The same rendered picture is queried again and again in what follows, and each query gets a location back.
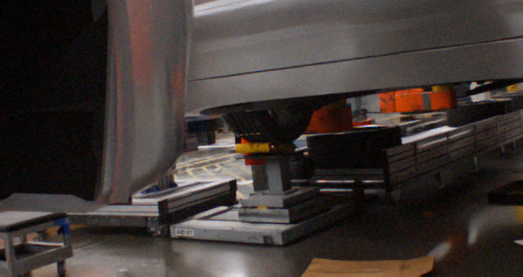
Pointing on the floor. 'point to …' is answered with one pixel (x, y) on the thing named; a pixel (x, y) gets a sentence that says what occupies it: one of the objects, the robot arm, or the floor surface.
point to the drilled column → (258, 179)
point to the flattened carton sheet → (369, 268)
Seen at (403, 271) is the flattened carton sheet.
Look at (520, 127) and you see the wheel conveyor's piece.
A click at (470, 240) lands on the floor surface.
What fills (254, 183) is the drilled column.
